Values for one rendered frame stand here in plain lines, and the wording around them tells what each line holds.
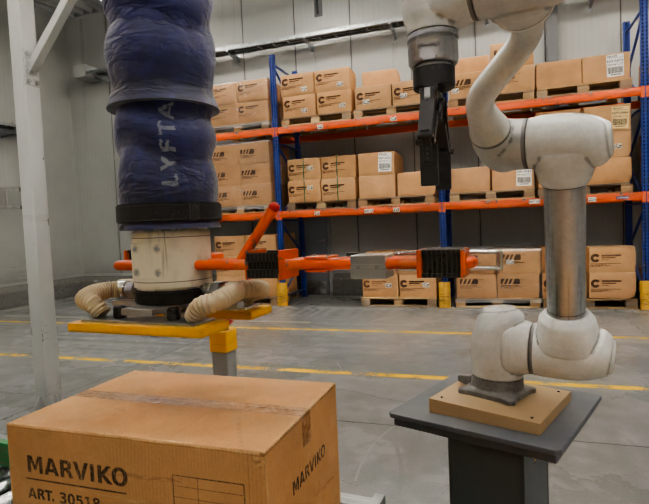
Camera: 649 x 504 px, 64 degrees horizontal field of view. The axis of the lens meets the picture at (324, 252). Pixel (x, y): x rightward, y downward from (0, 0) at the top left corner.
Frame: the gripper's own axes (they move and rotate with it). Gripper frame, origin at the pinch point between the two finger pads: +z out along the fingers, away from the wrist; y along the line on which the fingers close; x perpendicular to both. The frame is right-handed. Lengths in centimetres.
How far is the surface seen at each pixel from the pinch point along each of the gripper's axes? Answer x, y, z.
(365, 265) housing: -13.0, 3.8, 14.8
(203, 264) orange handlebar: -49, 4, 14
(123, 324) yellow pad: -61, 15, 25
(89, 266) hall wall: -933, -782, 75
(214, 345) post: -82, -46, 45
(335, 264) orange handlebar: -19.0, 3.9, 14.6
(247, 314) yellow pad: -43, -3, 26
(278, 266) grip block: -30.6, 5.1, 14.7
